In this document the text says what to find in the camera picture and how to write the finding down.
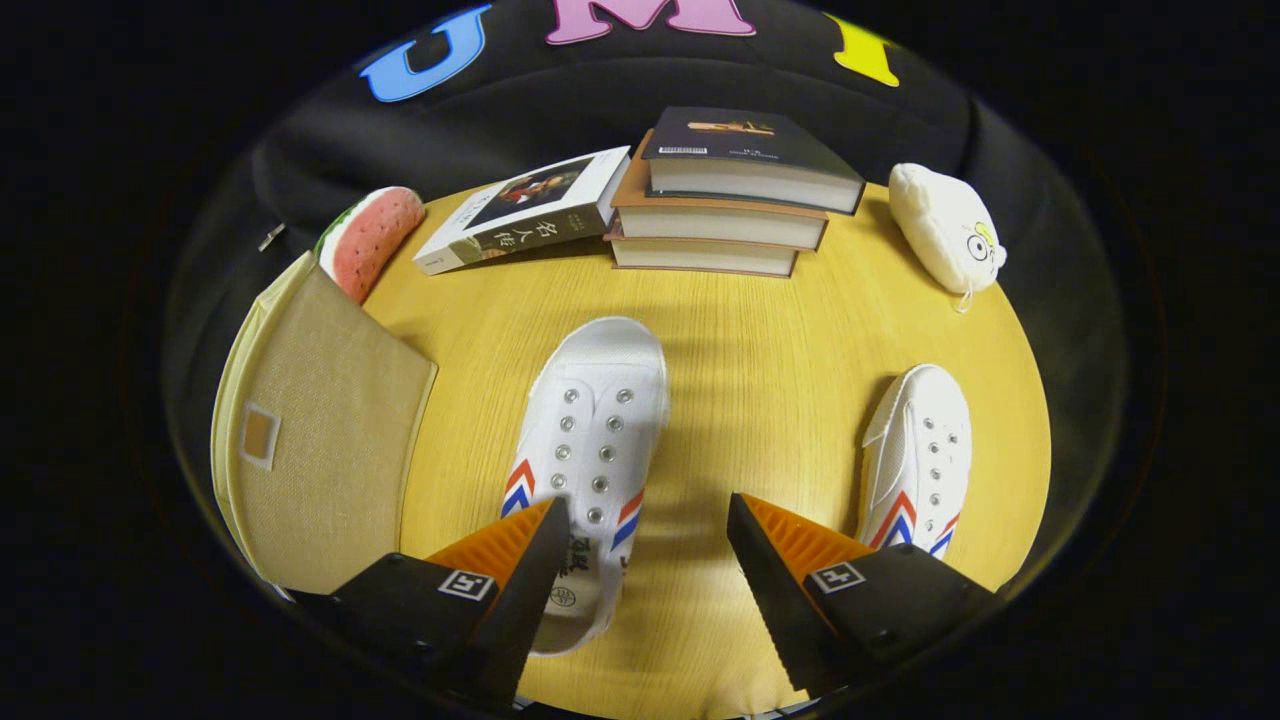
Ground thick brown cover book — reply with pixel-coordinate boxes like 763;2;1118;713
610;130;830;251

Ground beige fabric storage box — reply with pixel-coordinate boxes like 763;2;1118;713
210;250;439;598

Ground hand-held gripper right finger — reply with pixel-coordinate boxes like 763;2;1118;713
727;492;1001;698

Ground white canvas shoe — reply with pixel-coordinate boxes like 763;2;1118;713
500;317;669;658
858;364;973;559

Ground black backdrop cloth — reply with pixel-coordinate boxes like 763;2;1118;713
165;0;1131;561

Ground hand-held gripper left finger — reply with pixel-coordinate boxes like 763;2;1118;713
290;496;571;707

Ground white plush pouch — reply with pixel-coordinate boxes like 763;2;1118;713
888;162;1008;311

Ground black cover book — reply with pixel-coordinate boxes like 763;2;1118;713
641;106;867;215

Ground white portrait cover book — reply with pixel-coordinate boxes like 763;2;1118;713
413;146;632;276

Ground thin brown cover book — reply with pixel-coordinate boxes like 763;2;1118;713
603;222;801;278

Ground watermelon slice plush toy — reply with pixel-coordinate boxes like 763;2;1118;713
314;186;427;305

